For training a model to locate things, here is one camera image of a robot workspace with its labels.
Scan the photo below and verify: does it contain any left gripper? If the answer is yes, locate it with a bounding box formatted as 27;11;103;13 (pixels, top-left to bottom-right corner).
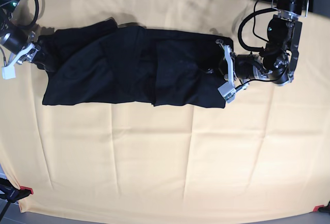
200;39;263;90

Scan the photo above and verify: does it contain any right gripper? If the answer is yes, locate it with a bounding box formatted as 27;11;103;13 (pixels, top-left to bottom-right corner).
1;31;41;67

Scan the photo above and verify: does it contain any black T-shirt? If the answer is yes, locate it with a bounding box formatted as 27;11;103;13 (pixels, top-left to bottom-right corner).
33;20;225;108

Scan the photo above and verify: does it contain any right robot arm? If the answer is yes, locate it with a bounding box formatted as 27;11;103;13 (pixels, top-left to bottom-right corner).
1;0;41;68

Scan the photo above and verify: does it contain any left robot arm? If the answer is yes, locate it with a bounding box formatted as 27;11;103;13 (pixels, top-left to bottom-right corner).
200;0;309;93

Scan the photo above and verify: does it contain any yellow tablecloth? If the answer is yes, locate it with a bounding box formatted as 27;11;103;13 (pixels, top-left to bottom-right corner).
1;13;329;223

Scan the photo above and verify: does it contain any left red black clamp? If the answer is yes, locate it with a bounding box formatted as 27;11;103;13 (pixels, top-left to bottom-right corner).
1;178;34;207

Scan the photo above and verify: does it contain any red black clamp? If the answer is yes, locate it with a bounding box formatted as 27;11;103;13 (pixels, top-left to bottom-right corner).
1;178;34;207
313;202;330;214

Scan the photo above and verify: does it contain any right red black clamp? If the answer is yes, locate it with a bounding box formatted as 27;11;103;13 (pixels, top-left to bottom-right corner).
313;202;330;214

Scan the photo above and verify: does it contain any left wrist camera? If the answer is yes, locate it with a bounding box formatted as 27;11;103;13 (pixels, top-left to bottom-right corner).
218;82;236;103

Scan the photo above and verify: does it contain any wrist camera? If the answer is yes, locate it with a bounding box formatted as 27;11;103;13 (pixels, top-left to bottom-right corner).
2;66;16;80
218;82;236;103

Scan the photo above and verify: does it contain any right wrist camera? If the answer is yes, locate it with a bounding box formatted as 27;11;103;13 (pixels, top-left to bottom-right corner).
2;66;16;80

